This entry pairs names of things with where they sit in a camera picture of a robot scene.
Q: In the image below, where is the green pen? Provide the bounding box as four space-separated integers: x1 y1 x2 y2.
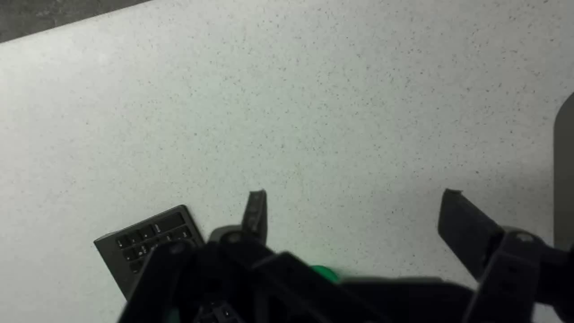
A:
310 265 342 284

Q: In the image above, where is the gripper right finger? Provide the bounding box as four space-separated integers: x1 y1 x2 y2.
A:
438 188 574 323

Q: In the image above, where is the black keyboard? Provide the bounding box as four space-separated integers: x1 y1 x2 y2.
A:
93 205 206 300

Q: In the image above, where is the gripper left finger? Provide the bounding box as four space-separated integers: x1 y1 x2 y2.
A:
117 189 341 323

